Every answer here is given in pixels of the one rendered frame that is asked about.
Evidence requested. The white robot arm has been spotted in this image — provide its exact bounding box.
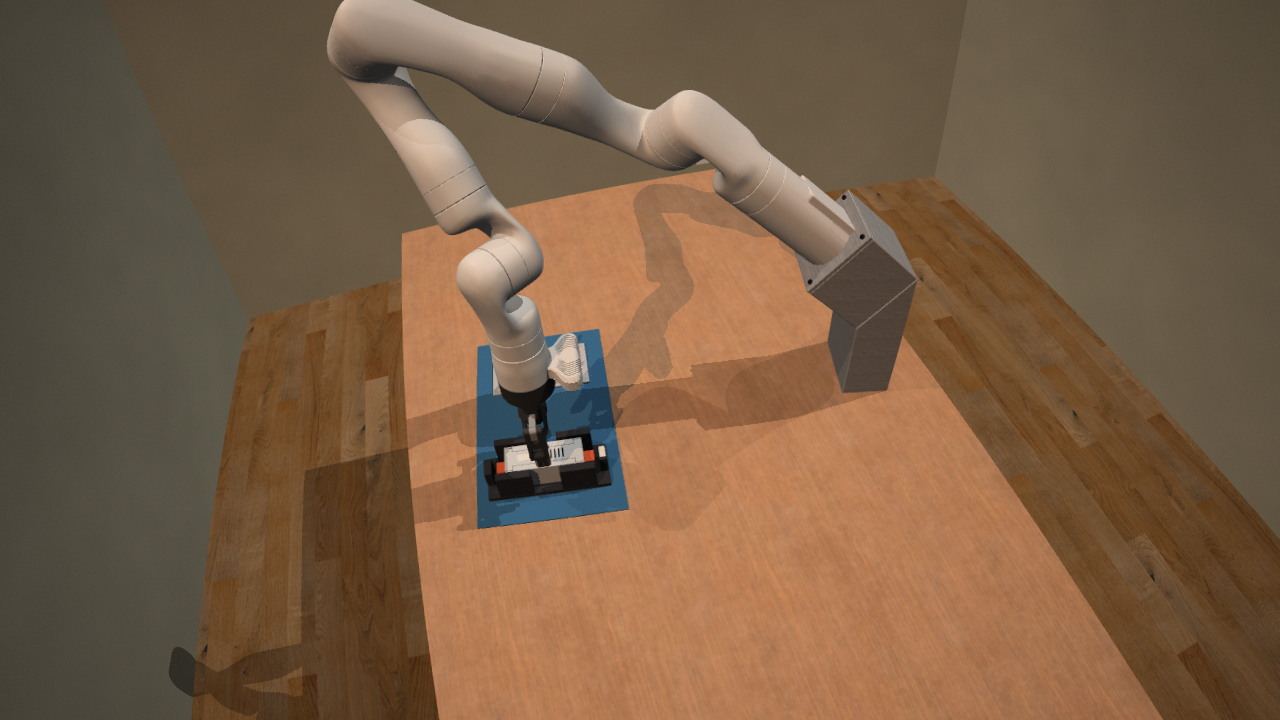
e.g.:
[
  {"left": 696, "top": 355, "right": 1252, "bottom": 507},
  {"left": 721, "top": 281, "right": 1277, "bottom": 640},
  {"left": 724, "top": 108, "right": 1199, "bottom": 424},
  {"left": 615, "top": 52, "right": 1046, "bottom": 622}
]
[{"left": 326, "top": 0, "right": 855, "bottom": 393}]

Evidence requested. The grey rectangular cover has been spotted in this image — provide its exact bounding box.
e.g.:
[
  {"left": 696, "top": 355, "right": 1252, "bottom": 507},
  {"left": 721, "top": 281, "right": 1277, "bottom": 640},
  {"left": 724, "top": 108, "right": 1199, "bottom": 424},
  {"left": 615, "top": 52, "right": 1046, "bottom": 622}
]
[{"left": 504, "top": 437, "right": 584, "bottom": 486}]

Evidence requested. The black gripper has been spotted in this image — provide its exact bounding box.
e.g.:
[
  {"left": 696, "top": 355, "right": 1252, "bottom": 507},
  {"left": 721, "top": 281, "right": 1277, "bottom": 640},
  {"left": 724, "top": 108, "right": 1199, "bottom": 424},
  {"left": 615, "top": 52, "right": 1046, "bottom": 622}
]
[{"left": 498, "top": 378, "right": 556, "bottom": 468}]

